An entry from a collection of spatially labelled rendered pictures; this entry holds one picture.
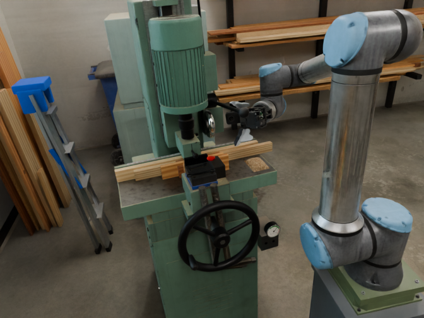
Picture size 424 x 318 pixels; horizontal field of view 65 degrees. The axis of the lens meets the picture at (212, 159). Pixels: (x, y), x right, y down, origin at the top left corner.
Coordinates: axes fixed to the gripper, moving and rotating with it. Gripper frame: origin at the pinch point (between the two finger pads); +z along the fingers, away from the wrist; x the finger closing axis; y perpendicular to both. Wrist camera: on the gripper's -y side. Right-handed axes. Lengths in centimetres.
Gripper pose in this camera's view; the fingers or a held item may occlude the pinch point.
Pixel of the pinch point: (230, 125)
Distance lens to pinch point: 115.0
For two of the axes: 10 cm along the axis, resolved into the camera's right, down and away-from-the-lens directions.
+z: -5.4, 3.1, -7.9
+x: 1.3, 9.5, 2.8
